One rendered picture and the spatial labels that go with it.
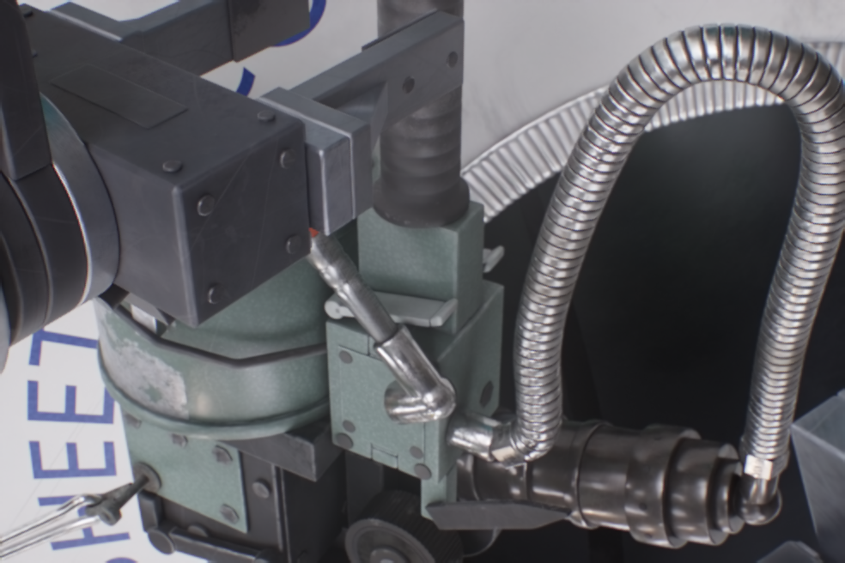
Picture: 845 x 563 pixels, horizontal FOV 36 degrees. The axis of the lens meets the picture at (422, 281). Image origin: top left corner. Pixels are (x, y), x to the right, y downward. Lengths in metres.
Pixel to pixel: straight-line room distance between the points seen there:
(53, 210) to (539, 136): 0.41
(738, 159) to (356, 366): 1.02
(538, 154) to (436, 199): 0.20
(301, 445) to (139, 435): 0.12
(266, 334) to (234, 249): 0.22
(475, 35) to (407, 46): 0.26
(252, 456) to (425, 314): 0.15
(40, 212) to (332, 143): 0.09
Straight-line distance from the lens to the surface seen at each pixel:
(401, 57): 0.44
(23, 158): 0.36
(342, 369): 0.60
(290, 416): 0.62
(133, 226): 0.38
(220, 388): 0.61
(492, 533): 0.72
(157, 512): 0.74
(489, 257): 0.59
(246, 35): 0.50
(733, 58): 0.47
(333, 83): 0.42
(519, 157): 0.74
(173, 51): 0.48
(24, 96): 0.36
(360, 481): 0.72
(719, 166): 1.59
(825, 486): 0.26
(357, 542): 0.71
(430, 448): 0.60
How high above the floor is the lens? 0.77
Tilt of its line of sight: 9 degrees up
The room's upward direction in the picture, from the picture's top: 114 degrees counter-clockwise
